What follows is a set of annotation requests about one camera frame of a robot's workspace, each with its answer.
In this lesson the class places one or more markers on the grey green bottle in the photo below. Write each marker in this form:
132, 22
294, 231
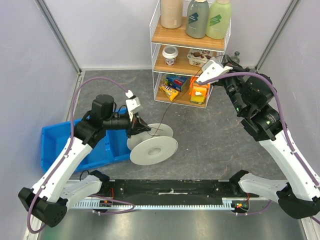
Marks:
197, 18

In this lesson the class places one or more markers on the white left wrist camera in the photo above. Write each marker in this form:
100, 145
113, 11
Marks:
133, 103

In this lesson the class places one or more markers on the orange snack box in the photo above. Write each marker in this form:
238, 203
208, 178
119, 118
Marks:
198, 93

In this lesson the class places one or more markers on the yellow candy bag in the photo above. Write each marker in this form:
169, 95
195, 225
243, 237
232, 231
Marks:
170, 92

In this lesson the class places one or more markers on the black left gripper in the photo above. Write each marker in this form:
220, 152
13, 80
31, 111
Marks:
137, 125

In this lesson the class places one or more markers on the blue snack box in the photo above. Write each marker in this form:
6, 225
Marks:
177, 82

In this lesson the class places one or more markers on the left aluminium frame post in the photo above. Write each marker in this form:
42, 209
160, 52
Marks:
43, 7

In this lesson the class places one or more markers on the grey plastic cable spool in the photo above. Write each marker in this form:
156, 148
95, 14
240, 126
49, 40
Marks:
152, 147

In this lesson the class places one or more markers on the aluminium frame post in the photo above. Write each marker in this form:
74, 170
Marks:
293, 4
43, 7

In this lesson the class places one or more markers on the light green bottle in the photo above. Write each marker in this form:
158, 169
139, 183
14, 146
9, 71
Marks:
220, 13

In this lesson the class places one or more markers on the beige bottle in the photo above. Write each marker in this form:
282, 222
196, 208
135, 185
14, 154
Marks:
171, 13

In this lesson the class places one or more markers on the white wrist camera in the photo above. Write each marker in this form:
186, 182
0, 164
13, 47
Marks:
133, 103
212, 69

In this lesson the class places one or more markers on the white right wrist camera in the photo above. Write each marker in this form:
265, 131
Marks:
212, 69

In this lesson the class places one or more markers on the clear glass bottle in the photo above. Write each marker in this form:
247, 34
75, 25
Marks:
235, 57

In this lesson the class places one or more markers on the blue plastic compartment bin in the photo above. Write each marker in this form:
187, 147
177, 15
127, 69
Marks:
111, 149

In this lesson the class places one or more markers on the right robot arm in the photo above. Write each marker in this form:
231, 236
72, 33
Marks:
256, 101

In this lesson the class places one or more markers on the white yogurt cup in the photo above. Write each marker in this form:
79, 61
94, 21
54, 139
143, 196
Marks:
170, 53

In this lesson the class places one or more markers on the white wire shelf rack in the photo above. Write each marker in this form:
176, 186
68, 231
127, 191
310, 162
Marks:
160, 37

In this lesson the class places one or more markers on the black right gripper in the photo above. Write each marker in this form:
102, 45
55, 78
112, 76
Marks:
225, 81

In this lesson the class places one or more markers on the right aluminium frame post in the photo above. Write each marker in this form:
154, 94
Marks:
293, 4

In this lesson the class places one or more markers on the grey slotted cable duct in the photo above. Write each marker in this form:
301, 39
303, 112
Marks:
97, 204

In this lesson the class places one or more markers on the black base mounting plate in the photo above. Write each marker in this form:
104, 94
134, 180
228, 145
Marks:
156, 192

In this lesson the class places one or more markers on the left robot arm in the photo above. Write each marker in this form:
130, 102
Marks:
48, 200

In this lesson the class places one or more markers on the chocolate dessert tub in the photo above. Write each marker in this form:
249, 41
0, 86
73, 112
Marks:
199, 57

